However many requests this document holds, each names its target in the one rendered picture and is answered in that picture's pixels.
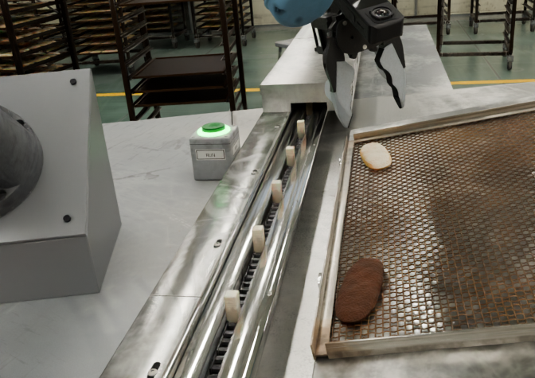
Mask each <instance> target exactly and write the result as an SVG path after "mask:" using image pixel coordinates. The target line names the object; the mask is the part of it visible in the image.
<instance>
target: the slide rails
mask: <svg viewBox="0 0 535 378"><path fill-rule="evenodd" d="M323 104H324V102H323V103H316V104H315V106H314V110H313V112H312V115H311V117H310V122H309V123H308V126H307V130H306V133H305V135H304V137H303V141H302V143H301V146H300V148H299V152H298V154H297V157H296V159H295V164H294V165H293V168H292V171H291V175H290V177H289V179H288V182H287V185H286V188H285V190H284V193H283V196H282V199H281V201H280V204H279V207H278V210H277V213H276V215H275V219H274V221H273V224H272V226H271V230H270V232H269V235H268V238H267V241H266V244H265V246H264V249H263V252H262V255H261V257H260V261H259V263H258V266H257V268H256V272H255V274H254V277H253V280H252V283H251V286H250V288H249V290H248V294H247V297H246V299H245V301H244V305H243V308H242V311H241V312H240V316H239V319H238V321H237V324H236V328H235V330H234V332H233V335H232V339H231V341H230V343H229V346H228V350H227V353H226V354H225V358H224V361H223V363H222V366H221V370H220V372H219V374H218V377H217V378H238V376H239V372H240V368H241V365H242V363H243V360H244V355H245V353H246V350H247V347H248V343H249V340H250V337H251V335H252V330H253V327H254V325H255V322H256V317H257V314H258V312H259V309H260V305H261V302H262V299H263V296H264V292H265V289H266V286H267V284H268V280H269V277H270V274H271V269H272V267H273V264H274V262H275V257H276V254H277V251H278V249H279V244H280V241H281V239H282V236H283V231H284V229H285V226H286V223H287V218H288V216H289V213H290V211H291V206H292V203H293V200H294V198H295V194H296V190H297V188H298V185H299V181H300V178H301V175H302V172H303V168H304V166H305V162H306V159H307V155H308V153H309V150H310V145H311V143H312V140H313V137H314V133H315V130H316V127H317V125H318V120H319V117H320V115H321V112H322V108H323ZM305 111H306V103H298V105H297V108H296V109H295V112H294V114H293V116H292V118H291V121H290V122H289V125H288V127H287V129H286V131H285V134H284V136H283V138H282V140H281V143H280V144H279V147H278V149H277V151H276V153H275V156H274V158H273V160H272V162H271V164H270V167H269V169H268V171H267V173H266V176H265V178H264V180H263V182H262V185H261V186H260V189H259V191H258V193H257V195H256V198H255V200H254V202H253V204H252V207H251V208H250V211H249V213H248V215H247V217H246V220H245V222H244V224H243V226H242V229H241V230H240V233H239V235H238V237H237V239H236V242H235V244H234V246H233V248H232V250H231V253H230V255H229V257H228V259H227V262H226V264H225V266H224V268H223V271H222V272H221V275H220V277H219V279H218V281H217V284H216V286H215V288H214V290H213V292H212V294H211V297H210V299H209V301H208V303H207V306H206V308H205V310H204V312H203V314H202V316H201V319H200V321H199V323H198V325H197V328H196V330H195V332H194V334H193V336H192V339H191V341H190V343H189V345H188V348H187V350H186V351H185V354H184V357H183V358H182V361H181V363H180V365H179V367H178V370H177V371H176V374H175V376H174V378H200V375H201V372H202V370H203V368H204V366H205V362H206V360H207V358H208V355H209V352H210V349H211V348H212V345H213V342H214V340H215V337H216V335H217V332H218V330H219V328H220V325H221V322H222V320H223V317H224V315H225V312H226V311H225V300H224V296H225V293H226V291H227V290H235V287H236V284H237V282H238V279H239V277H240V274H241V272H242V270H243V267H244V264H245V262H246V259H247V257H248V254H249V252H250V250H251V247H252V244H253V240H252V228H253V226H254V225H260V224H261V222H262V219H263V217H264V214H265V212H266V209H267V207H268V204H269V201H270V200H271V196H272V191H271V183H272V181H273V180H279V176H280V174H281V172H282V169H283V166H284V164H285V161H286V160H287V156H286V148H287V146H292V143H293V142H294V139H295V136H296V134H297V121H298V120H302V119H303V116H304V114H305Z"/></svg>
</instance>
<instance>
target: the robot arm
mask: <svg viewBox="0 0 535 378"><path fill-rule="evenodd" d="M264 5H265V7H266V8H267V9H268V10H270V11H271V14H272V15H273V17H274V18H275V20H276V21H277V22H278V23H279V24H281V25H284V26H286V27H300V26H304V25H308V24H310V23H311V27H312V31H313V34H314V40H315V44H316V48H317V51H318V54H322V62H323V67H324V70H325V73H326V76H327V78H328V81H326V83H325V94H326V96H327V97H328V98H329V100H330V101H331V102H332V103H333V105H334V110H335V112H336V114H337V117H338V119H339V120H340V122H341V123H342V125H343V126H344V128H349V125H350V121H351V119H352V116H353V114H352V111H351V106H350V104H351V102H352V98H353V97H352V94H351V91H350V89H351V84H352V83H353V80H354V74H355V70H354V68H353V67H352V66H351V65H349V64H348V63H347V62H346V61H345V55H344V53H346V54H348V56H349V58H351V59H356V58H357V54H358V53H359V52H362V51H365V50H367V49H368V50H369V51H371V52H374V53H375V55H376V56H375V59H374V60H375V63H376V67H377V70H378V72H379V73H380V74H381V75H382V76H383V77H384V78H385V79H386V80H387V83H388V85H389V86H390V87H391V88H392V94H393V98H394V99H395V101H396V103H397V105H398V107H399V108H400V109H401V108H403V107H404V101H405V94H406V75H405V67H406V66H405V60H404V49H403V44H402V40H401V39H400V36H402V35H403V27H404V15H403V14H402V13H401V12H400V11H399V10H398V9H397V8H396V7H395V6H394V5H393V4H392V3H391V2H390V1H389V0H264ZM315 28H317V30H318V35H319V40H320V43H321V46H320V45H318V38H317V35H316V32H315ZM42 166H43V151H42V147H41V143H40V141H39V139H38V137H37V136H36V134H35V133H34V131H33V129H32V128H31V127H30V125H29V124H28V123H27V122H26V121H25V120H24V119H23V118H22V117H21V116H19V115H17V114H16V113H14V112H12V111H11V110H9V109H7V108H5V107H3V106H1V105H0V218H1V217H3V216H5V215H6V214H8V213H9V212H11V211H13V210H14V209H15V208H17V207H18V206H19V205H20V204H21V203H22V202H23V201H24V200H25V199H26V198H27V197H28V196H29V195H30V193H31V192H32V191H33V189H34V187H35V185H36V184H37V182H38V179H39V177H40V175H41V171H42Z"/></svg>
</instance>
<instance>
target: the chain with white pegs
mask: <svg viewBox="0 0 535 378"><path fill-rule="evenodd" d="M315 104H316V103H306V111H307V114H306V117H305V119H304V120H298V121H297V131H298V138H297V139H296V142H295V145H294V146H287V148H286V156H287V166H286V168H285V171H284V172H283V176H282V178H281V180H273V181H272V183H271V191H272V200H273V202H272V203H271V207H270V209H269V211H268V214H267V217H266V220H265V221H264V226H263V225H254V226H253V228H252V240H253V248H254V250H253V253H252V256H251V258H250V261H249V263H248V266H247V269H246V272H245V273H244V277H243V279H242V281H241V285H240V287H239V290H227V291H226V293H225V296H224V300H225V311H226V318H227V320H226V323H225V327H224V328H223V330H222V333H221V336H220V338H219V341H218V344H217V347H216V348H215V351H214V354H213V357H212V361H210V363H209V367H208V369H207V372H206V374H205V378H217V377H218V374H219V372H220V370H221V365H222V363H223V361H224V358H225V354H226V353H227V350H228V346H229V343H230V341H231V339H232V335H233V332H234V330H235V328H236V324H237V321H238V319H239V316H240V312H241V311H242V308H243V305H244V301H245V299H246V297H247V294H248V290H249V288H250V286H251V283H252V280H253V277H254V274H255V272H256V268H257V266H258V263H259V261H260V257H261V255H262V252H263V249H264V246H265V244H266V241H267V238H268V235H269V232H270V230H271V226H272V224H273V221H274V219H275V215H276V213H277V210H278V207H279V204H280V201H281V199H282V196H283V193H284V190H285V188H286V185H287V182H288V179H289V177H290V175H291V171H292V168H293V165H294V164H295V159H296V157H297V154H298V152H299V148H300V146H301V143H302V141H303V137H304V135H305V133H306V130H307V126H308V123H309V122H310V117H311V115H312V112H313V110H314V106H315ZM229 338H231V339H229ZM217 364H221V365H217ZM213 374H217V375H213Z"/></svg>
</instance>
